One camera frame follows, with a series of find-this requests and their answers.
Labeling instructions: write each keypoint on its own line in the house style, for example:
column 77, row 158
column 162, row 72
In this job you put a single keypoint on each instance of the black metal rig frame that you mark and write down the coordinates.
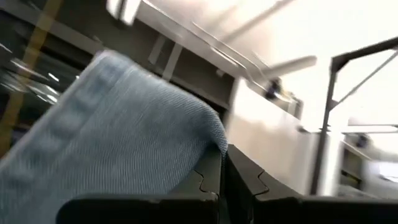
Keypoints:
column 325, row 124

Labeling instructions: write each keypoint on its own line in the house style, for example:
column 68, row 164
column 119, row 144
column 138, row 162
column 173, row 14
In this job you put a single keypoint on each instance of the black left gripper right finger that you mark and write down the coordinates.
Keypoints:
column 280, row 208

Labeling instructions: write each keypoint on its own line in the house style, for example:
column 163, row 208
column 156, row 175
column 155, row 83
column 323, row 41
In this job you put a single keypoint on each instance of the light blue denim jeans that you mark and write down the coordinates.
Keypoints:
column 109, row 130

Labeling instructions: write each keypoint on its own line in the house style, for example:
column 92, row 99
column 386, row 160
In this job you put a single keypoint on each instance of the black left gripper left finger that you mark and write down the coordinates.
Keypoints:
column 186, row 208

